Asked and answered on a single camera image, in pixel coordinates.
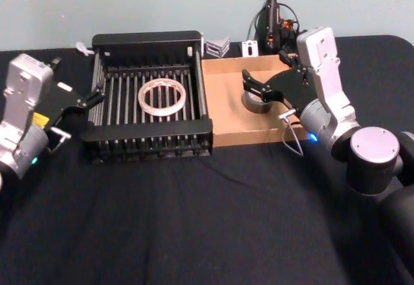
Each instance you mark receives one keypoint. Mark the black rack with steel bars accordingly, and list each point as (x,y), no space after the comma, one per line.
(145,39)

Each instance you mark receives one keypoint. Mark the plain pale wall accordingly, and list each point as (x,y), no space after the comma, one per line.
(129,0)

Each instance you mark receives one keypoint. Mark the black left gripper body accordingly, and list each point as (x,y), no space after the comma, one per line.
(61,99)

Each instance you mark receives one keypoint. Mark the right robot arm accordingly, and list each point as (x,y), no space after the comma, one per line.
(375,146)

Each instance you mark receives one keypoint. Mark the shallow brown cardboard tray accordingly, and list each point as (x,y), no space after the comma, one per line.
(226,110)

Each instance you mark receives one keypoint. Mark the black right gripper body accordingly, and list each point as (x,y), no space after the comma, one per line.
(297,88)

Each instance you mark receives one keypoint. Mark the white tape roll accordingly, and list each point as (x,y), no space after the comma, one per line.
(142,99)

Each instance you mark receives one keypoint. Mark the black table cloth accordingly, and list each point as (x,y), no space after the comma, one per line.
(194,227)

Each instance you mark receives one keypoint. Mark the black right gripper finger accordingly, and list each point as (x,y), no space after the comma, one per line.
(292,62)
(265,92)

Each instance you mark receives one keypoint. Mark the silver tape roll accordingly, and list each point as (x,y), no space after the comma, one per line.
(255,107)

